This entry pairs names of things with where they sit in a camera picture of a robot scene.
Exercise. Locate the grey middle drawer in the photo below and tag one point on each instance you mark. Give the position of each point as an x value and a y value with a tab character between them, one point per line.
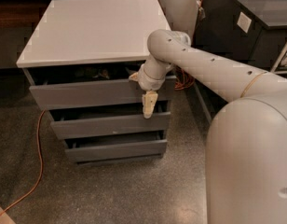
108	120

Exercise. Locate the grey drawer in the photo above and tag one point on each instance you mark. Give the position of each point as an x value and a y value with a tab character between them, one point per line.
112	147
56	87
108	120

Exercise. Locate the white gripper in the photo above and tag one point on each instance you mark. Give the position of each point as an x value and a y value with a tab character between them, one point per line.
147	80

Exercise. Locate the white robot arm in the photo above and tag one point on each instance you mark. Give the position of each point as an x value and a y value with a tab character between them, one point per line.
246	148

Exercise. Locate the white label on cabinet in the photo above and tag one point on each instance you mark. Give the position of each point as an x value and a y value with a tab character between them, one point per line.
244	22

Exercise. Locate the grey drawer cabinet white top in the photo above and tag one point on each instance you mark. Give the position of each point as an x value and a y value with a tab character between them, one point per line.
96	32

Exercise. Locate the grey top drawer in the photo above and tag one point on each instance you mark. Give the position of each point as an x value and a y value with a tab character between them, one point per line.
56	87

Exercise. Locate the green rice chip bag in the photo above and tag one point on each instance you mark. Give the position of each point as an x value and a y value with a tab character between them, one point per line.
92	73

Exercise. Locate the black cabinet with hole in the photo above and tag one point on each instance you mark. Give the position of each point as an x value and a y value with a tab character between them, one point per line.
245	59

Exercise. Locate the grey bottom drawer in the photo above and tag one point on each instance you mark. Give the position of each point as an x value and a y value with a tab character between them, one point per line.
112	147

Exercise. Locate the framed poster on cabinet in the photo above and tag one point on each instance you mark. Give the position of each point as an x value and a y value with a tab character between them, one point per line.
280	65

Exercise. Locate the cardboard corner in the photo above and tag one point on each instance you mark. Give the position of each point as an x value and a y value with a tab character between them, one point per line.
5	219

